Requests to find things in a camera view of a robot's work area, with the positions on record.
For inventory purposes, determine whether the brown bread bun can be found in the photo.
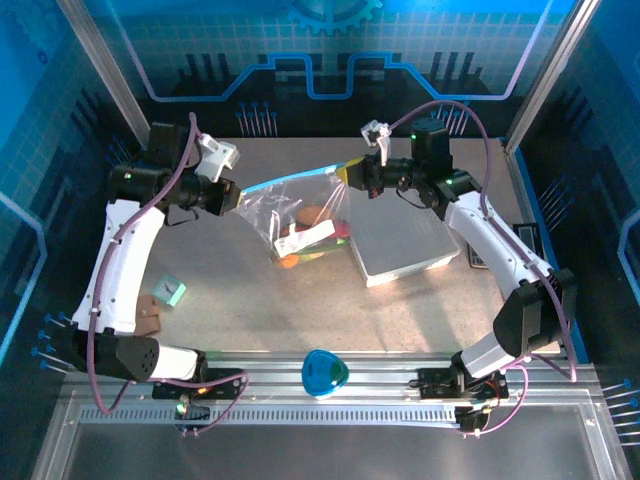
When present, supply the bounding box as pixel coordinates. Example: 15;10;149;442
294;205;326;226

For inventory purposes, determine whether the aluminium front rail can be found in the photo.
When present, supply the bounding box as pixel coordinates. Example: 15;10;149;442
62;351;604;406

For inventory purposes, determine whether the black connector box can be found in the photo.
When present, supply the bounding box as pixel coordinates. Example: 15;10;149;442
173;398;211;435
453;404;494;440

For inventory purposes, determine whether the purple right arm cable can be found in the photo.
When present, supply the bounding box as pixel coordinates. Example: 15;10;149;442
389;99;576;439

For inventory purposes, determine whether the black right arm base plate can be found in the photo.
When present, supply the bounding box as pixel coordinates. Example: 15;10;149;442
417;367;510;400

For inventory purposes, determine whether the clear zip-top bag blue zipper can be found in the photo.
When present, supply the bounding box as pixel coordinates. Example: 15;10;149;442
238;162;352;271

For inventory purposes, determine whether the white plastic basket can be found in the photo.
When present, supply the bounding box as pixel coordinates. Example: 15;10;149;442
347;192;462;290

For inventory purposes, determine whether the aluminium table side rail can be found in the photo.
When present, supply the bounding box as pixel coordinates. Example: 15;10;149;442
499;137;574;361

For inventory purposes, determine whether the black right connector box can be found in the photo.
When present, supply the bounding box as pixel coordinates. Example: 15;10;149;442
453;404;494;440

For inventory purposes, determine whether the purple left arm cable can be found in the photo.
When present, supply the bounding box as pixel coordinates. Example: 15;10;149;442
87;112;250;437

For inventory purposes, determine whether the aluminium frame post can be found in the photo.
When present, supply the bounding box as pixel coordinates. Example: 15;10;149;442
55;0;160;154
502;0;606;154

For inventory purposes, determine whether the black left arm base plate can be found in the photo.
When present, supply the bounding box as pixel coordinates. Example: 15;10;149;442
151;367;246;401

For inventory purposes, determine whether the teal small block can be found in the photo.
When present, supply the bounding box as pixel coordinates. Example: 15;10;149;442
152;275;188;309

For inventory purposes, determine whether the slotted grey cable duct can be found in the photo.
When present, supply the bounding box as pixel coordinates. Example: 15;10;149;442
78;403;460;427

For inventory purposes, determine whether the brown wooden block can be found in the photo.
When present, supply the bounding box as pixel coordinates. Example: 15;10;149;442
134;294;162;335

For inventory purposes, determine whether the grey metal base panel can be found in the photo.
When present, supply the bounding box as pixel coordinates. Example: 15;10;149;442
29;389;634;480

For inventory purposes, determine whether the black desk calculator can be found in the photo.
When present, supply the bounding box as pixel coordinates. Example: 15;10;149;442
467;222;540;271

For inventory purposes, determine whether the black left connector box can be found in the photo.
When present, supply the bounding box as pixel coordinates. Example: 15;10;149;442
173;398;211;435

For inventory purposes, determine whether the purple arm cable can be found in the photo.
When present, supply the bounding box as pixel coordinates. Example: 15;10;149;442
87;112;250;437
389;99;576;439

